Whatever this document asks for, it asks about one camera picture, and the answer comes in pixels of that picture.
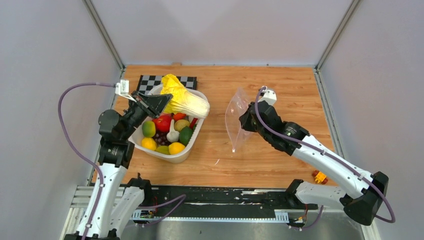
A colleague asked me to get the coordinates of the white slotted cable duct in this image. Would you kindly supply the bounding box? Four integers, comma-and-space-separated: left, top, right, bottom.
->
132, 208, 290, 223

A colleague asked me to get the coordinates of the white plastic basket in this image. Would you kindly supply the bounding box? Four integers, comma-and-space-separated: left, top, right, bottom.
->
128, 83, 210, 165

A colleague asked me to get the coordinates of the black white checkerboard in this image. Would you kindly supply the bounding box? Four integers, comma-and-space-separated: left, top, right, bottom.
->
136, 75, 198, 95

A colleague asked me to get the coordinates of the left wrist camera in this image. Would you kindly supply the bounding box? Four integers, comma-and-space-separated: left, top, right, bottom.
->
115, 79, 131, 98

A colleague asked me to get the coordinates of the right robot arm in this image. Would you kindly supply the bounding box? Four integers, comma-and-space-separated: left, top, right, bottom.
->
238, 101, 396, 226

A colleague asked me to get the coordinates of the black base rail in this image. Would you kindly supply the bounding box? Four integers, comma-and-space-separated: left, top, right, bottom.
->
141, 185, 318, 219

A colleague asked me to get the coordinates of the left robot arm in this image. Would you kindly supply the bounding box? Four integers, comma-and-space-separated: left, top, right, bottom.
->
64, 91, 173, 240

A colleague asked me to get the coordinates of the yellow napa cabbage toy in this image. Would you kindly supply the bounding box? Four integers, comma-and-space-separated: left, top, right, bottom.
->
160, 74, 210, 119

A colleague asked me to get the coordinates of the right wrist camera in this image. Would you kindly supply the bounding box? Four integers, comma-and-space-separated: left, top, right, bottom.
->
258, 88, 277, 106

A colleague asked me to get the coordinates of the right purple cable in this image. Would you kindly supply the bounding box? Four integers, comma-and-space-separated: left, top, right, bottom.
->
253, 86, 397, 224

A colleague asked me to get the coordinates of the white garlic toy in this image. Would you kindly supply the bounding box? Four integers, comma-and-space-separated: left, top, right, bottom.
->
166, 119, 180, 143

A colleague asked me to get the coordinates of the yellow lemon toy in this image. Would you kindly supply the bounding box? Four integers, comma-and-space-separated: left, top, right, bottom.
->
168, 142, 186, 155

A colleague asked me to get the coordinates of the clear zip top bag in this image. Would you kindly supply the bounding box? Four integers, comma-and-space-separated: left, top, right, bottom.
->
224, 87, 253, 154

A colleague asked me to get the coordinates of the green orange mango toy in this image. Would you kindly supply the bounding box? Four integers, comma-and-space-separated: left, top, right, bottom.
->
141, 120, 156, 138

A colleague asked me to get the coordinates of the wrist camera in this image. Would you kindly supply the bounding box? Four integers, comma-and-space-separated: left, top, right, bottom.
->
115, 79, 131, 98
258, 88, 277, 106

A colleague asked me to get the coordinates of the yellow red toy car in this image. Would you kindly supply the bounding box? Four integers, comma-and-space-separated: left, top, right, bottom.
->
312, 170, 328, 185

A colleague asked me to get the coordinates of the orange carrot toy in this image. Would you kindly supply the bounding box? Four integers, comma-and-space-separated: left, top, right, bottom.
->
172, 112, 187, 122

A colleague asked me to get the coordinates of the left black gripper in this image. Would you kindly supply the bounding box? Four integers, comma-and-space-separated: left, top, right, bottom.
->
120, 90, 172, 141

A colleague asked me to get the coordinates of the purple grapes toy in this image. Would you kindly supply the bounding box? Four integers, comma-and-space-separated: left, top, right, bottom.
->
152, 131, 171, 146

